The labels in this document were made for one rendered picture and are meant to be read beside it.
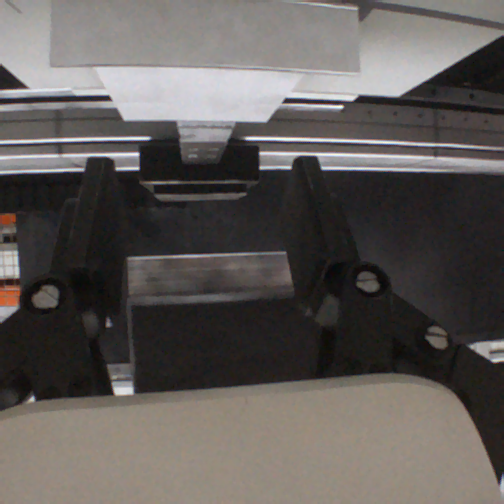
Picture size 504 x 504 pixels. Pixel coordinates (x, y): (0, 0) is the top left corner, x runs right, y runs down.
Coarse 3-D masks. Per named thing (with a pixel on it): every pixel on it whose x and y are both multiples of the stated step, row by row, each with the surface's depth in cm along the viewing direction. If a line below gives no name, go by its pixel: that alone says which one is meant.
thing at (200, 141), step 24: (192, 144) 28; (216, 144) 28; (144, 168) 36; (168, 168) 37; (192, 168) 37; (216, 168) 38; (240, 168) 38; (168, 192) 38; (192, 192) 38; (216, 192) 39; (240, 192) 39
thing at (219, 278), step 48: (144, 288) 19; (192, 288) 20; (240, 288) 20; (288, 288) 20; (144, 336) 19; (192, 336) 19; (240, 336) 19; (288, 336) 20; (144, 384) 19; (192, 384) 19; (240, 384) 19
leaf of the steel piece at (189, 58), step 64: (64, 0) 9; (128, 0) 9; (192, 0) 10; (256, 0) 10; (320, 0) 10; (64, 64) 9; (128, 64) 9; (192, 64) 10; (256, 64) 10; (320, 64) 10
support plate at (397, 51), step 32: (0, 0) 9; (32, 0) 9; (384, 0) 10; (416, 0) 10; (448, 0) 10; (480, 0) 10; (0, 32) 11; (32, 32) 11; (384, 32) 12; (416, 32) 12; (448, 32) 12; (480, 32) 12; (32, 64) 14; (384, 64) 15; (416, 64) 15; (448, 64) 15
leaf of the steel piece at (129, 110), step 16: (128, 112) 20; (144, 112) 20; (160, 112) 20; (176, 112) 21; (192, 112) 21; (208, 112) 21; (224, 112) 21; (240, 112) 21; (256, 112) 21; (272, 112) 21
